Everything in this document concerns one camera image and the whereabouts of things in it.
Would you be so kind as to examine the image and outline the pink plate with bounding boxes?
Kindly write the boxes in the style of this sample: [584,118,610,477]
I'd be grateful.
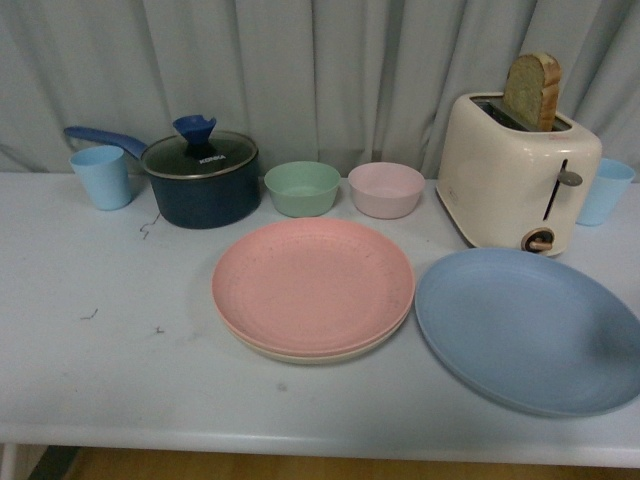
[211,218,415,356]

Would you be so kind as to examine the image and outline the green bowl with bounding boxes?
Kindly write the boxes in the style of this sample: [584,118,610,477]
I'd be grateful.
[264,161,341,218]

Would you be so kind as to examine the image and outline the pink bowl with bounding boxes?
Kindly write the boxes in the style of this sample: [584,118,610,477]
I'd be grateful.
[348,162,426,219]

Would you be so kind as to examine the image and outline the dark blue saucepan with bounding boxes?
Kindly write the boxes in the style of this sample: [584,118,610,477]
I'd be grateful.
[64,126,261,229]

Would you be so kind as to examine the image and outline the beige plate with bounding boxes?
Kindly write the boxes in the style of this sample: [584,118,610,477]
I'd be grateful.
[223,314,408,365]

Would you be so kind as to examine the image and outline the glass pot lid blue knob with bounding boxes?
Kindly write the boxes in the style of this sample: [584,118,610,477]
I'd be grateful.
[141,115,258,180]

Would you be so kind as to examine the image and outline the grey curtain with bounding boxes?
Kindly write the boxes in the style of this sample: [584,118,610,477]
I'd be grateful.
[1,1,639,178]

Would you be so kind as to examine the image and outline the cream toaster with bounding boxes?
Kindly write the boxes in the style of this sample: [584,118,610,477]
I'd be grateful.
[436,93,602,256]

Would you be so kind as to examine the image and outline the left light blue cup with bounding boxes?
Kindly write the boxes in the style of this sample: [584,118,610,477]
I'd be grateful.
[69,145,132,211]

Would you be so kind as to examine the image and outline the light blue cup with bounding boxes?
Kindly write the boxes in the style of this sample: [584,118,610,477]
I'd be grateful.
[69,145,132,211]
[576,158,636,226]

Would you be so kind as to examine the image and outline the blue plate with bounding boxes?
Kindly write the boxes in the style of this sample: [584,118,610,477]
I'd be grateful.
[415,249,639,417]

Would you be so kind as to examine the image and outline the bread slice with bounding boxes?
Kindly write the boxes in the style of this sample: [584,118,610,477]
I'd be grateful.
[503,52,562,131]

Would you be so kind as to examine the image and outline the right light blue cup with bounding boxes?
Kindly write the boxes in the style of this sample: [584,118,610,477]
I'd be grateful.
[576,158,636,226]

